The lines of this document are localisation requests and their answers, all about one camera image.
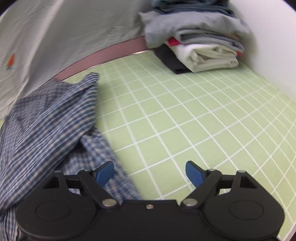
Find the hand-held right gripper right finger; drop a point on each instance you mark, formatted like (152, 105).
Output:
(195, 173)

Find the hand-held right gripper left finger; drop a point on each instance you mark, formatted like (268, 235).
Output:
(105, 173)

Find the blue plaid shirt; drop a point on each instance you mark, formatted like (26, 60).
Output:
(41, 129)

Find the green grid mat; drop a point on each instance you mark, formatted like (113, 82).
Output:
(185, 115)

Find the cream folded garment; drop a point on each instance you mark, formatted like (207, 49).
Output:
(212, 60)

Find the black folded garment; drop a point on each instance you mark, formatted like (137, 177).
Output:
(171, 60)

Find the pink fabric band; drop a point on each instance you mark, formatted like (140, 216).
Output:
(104, 55)

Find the red printed garment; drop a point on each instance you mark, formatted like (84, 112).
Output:
(172, 41)

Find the blue grey folded garment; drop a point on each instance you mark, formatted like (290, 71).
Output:
(208, 38)

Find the grey carrot print sheet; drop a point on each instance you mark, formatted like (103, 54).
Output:
(57, 34)

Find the dark blue folded garment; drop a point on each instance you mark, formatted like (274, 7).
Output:
(185, 5)

